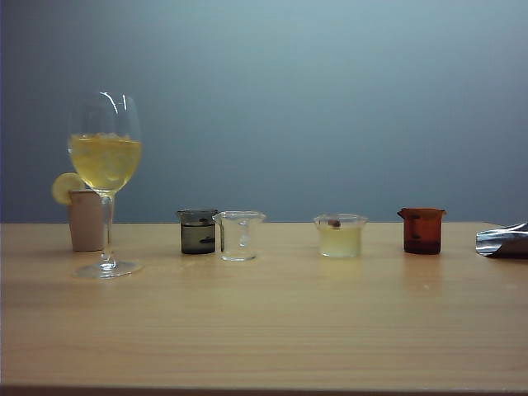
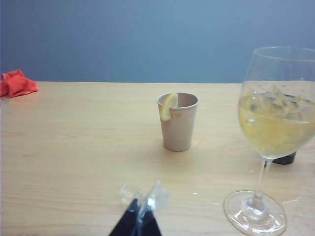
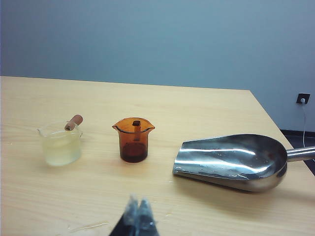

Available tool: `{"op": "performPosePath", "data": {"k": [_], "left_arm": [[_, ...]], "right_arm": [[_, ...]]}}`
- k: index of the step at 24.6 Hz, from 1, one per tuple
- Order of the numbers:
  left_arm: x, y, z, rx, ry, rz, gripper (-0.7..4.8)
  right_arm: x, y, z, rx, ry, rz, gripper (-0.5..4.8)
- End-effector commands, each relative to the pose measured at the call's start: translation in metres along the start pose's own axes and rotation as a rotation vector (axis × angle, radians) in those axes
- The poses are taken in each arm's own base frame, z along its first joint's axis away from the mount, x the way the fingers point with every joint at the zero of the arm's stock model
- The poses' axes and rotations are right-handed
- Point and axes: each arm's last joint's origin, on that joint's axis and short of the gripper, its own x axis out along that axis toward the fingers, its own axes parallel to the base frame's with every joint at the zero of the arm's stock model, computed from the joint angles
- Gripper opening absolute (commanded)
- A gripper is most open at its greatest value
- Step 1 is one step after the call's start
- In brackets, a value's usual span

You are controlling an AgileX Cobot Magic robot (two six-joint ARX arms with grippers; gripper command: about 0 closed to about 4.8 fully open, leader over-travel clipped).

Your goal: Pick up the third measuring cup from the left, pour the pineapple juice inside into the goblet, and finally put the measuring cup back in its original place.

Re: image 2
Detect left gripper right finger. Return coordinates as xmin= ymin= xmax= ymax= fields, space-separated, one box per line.
xmin=136 ymin=180 xmax=170 ymax=236

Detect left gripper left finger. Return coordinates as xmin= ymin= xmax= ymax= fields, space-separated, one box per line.
xmin=108 ymin=181 xmax=143 ymax=236

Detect beige paper cup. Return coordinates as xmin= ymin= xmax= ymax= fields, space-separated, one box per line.
xmin=157 ymin=92 xmax=200 ymax=152

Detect dark grey measuring cup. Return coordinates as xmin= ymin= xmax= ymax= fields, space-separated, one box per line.
xmin=272 ymin=150 xmax=298 ymax=165

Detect wine glass with yellow juice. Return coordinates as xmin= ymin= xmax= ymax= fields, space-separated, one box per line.
xmin=223 ymin=46 xmax=315 ymax=236

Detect yellow lemon slice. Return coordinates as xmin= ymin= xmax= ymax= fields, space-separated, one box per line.
xmin=160 ymin=92 xmax=179 ymax=122

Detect red crumpled cloth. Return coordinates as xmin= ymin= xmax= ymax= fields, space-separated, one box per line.
xmin=0 ymin=69 xmax=40 ymax=98

